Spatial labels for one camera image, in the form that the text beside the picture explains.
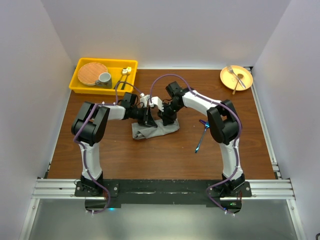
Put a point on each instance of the silver knife on plate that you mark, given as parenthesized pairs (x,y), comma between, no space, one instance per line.
(239,78)

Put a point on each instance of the blue metallic knife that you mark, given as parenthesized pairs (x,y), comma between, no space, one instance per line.
(206,124)

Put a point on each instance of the blue metallic fork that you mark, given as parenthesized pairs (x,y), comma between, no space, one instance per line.
(201,139)

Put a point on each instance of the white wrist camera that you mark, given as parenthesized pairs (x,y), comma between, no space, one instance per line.
(156,102)
(144,99)

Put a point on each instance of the yellow plastic bin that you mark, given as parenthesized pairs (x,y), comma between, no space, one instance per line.
(114,68)

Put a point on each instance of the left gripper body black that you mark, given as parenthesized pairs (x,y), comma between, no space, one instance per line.
(140,114)

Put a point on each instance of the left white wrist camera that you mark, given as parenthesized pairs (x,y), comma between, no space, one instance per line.
(144,99)

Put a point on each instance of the silver fork on plate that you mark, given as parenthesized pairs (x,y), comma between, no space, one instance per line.
(231,71)

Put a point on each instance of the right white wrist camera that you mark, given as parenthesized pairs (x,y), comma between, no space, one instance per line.
(156,102)

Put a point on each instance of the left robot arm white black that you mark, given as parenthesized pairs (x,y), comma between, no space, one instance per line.
(89,128)

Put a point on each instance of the tan round plate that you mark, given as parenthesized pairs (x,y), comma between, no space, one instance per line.
(229,81)

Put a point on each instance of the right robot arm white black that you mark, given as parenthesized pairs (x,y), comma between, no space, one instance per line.
(224,124)

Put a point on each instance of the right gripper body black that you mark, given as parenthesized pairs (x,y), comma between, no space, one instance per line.
(170,112)

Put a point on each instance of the grey ceramic mug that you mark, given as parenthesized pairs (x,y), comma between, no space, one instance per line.
(104,80)

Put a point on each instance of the gold spoon black handle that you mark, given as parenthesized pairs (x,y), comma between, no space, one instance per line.
(124,73)

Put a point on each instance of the grey cloth napkin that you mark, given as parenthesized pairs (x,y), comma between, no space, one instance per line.
(140,132)

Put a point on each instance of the round wooden plate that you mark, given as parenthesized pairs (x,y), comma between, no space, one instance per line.
(89,73)

